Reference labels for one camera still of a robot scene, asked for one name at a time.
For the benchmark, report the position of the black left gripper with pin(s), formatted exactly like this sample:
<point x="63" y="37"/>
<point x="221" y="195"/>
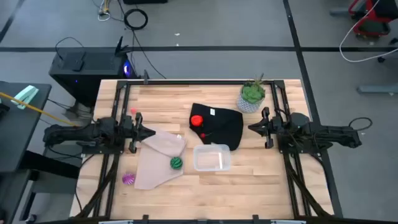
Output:
<point x="136" y="137"/>

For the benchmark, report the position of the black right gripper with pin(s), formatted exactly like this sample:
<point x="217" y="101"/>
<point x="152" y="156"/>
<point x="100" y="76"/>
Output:
<point x="270" y="127"/>

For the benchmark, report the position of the pink toy peach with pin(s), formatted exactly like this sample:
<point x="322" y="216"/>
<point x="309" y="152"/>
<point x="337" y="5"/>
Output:
<point x="133" y="110"/>

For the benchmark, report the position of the green striped toy watermelon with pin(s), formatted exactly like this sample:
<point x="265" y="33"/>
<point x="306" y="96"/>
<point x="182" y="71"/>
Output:
<point x="176" y="163"/>

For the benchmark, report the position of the red toy bell pepper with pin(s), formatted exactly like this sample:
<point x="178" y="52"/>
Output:
<point x="196" y="120"/>

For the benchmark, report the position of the red toy cherry with stem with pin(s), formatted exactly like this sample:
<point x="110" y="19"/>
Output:
<point x="203" y="135"/>

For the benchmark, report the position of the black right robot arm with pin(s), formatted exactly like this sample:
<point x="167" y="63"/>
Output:
<point x="317" y="133"/>

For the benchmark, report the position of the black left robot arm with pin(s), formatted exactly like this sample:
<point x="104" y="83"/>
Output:
<point x="87" y="132"/>

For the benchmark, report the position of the clear plastic tupperware container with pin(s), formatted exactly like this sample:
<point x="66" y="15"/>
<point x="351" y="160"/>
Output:
<point x="199" y="166"/>

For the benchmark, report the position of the green succulent in patterned pot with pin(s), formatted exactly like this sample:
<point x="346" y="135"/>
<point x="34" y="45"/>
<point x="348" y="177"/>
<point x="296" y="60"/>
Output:
<point x="252" y="95"/>

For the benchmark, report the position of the black cloth with white label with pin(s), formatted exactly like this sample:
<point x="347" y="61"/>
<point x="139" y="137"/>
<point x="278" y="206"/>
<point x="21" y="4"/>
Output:
<point x="224" y="127"/>

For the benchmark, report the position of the beige folded cloth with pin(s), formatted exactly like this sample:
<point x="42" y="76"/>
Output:
<point x="155" y="168"/>

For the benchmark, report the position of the black computer tower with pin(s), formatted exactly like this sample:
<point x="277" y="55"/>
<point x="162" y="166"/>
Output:
<point x="90" y="71"/>

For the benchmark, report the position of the grey metal floor bar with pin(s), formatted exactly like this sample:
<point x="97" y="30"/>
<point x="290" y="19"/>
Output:
<point x="376" y="89"/>

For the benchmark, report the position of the mint green stapler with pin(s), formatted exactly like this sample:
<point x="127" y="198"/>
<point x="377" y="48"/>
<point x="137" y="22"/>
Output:
<point x="25" y="96"/>

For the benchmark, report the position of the black side desk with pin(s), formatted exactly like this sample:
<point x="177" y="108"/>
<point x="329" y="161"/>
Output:
<point x="18" y="137"/>

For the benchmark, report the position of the red and black cart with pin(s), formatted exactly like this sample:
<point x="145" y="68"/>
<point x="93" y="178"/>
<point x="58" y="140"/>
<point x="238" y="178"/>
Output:
<point x="371" y="28"/>

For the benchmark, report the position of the black aluminium table frame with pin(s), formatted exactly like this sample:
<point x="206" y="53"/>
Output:
<point x="199" y="82"/>

